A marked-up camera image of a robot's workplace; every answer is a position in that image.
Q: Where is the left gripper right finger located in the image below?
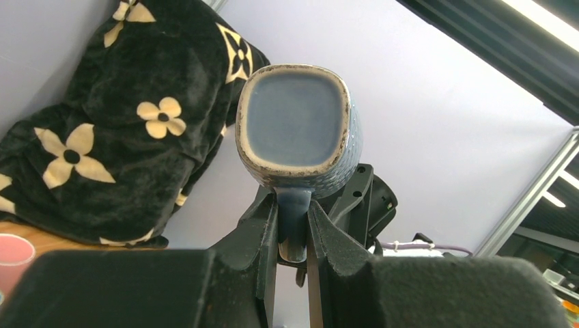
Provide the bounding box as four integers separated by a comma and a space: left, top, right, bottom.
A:
307, 202, 568, 328

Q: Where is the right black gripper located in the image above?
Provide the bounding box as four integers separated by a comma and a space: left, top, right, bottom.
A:
309, 163, 398, 254

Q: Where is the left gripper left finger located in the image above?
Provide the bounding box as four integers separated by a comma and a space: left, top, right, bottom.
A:
1, 194, 278, 327

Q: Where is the grey-blue small mug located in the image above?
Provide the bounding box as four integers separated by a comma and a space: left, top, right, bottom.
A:
236, 64, 363, 263

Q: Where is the pink tall mug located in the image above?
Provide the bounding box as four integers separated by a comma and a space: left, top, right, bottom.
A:
1, 233, 36, 298

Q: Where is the black floral plush blanket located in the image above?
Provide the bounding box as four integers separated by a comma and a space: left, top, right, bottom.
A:
1, 1, 269, 248

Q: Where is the aluminium frame post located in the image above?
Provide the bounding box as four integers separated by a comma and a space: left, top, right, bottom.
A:
474, 126, 578, 257

